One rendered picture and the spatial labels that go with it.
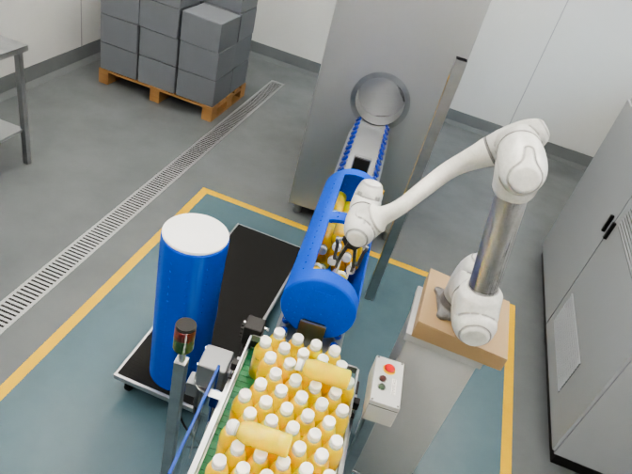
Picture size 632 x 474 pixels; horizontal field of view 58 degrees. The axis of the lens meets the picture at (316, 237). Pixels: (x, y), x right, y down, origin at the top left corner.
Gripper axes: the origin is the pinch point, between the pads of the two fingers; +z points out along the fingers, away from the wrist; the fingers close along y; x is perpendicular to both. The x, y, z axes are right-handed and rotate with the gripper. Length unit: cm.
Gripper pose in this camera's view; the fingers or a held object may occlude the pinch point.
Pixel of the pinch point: (343, 269)
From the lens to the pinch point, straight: 226.2
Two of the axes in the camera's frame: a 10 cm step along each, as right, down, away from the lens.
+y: -9.5, -3.0, 0.3
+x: -2.0, 5.5, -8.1
